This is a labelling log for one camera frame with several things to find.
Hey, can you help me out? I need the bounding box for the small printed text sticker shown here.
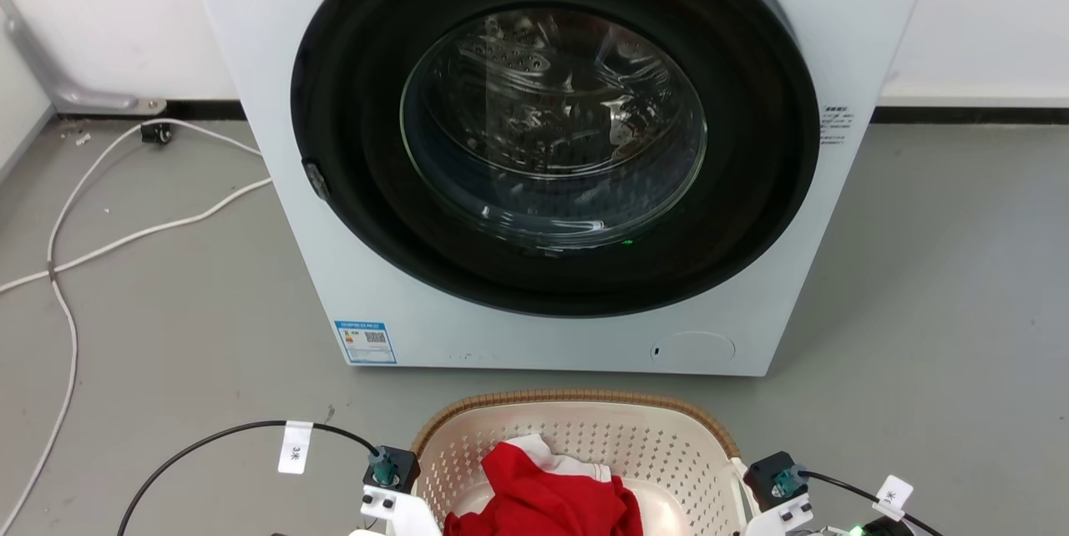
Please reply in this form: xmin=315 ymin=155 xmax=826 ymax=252
xmin=818 ymin=104 xmax=855 ymax=147

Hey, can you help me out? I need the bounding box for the grey metal pipe bracket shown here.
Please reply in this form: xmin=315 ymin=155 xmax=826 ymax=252
xmin=0 ymin=0 xmax=169 ymax=116

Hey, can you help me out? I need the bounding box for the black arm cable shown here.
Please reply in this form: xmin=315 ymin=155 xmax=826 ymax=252
xmin=800 ymin=469 xmax=946 ymax=536
xmin=116 ymin=420 xmax=382 ymax=536

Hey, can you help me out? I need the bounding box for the white cable tag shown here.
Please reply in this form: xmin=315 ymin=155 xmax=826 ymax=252
xmin=276 ymin=421 xmax=315 ymax=476
xmin=871 ymin=474 xmax=915 ymax=523

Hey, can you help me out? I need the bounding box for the cream perforated laundry basket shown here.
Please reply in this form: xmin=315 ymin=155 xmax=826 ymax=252
xmin=409 ymin=389 xmax=757 ymax=536

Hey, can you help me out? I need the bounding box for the red and white garment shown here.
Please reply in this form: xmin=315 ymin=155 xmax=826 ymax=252
xmin=443 ymin=434 xmax=645 ymax=536

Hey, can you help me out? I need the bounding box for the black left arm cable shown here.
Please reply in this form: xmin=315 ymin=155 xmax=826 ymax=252
xmin=116 ymin=420 xmax=382 ymax=536

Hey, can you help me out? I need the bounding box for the white front-load washing machine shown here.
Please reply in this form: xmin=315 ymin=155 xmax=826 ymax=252
xmin=178 ymin=0 xmax=943 ymax=377

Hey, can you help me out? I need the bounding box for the dark washer door latch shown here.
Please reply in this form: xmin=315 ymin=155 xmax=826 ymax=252
xmin=302 ymin=159 xmax=330 ymax=202

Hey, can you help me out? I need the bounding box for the blue energy label sticker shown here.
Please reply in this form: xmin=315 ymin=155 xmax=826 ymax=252
xmin=334 ymin=320 xmax=398 ymax=366

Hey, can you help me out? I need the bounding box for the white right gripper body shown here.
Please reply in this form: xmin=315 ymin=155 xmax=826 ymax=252
xmin=738 ymin=493 xmax=816 ymax=536

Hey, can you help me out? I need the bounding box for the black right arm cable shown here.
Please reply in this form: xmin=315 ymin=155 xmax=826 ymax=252
xmin=800 ymin=469 xmax=946 ymax=536

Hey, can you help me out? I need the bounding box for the white floor cable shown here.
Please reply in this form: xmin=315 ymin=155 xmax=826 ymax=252
xmin=0 ymin=118 xmax=265 ymax=533
xmin=0 ymin=176 xmax=274 ymax=296

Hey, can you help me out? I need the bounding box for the round white filter cover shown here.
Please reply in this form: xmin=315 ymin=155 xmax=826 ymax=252
xmin=650 ymin=331 xmax=737 ymax=369

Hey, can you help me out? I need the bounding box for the round black washer door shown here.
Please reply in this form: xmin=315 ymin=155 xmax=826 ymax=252
xmin=290 ymin=0 xmax=822 ymax=319

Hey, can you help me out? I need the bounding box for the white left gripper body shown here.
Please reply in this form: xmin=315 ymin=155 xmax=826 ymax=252
xmin=348 ymin=486 xmax=444 ymax=536

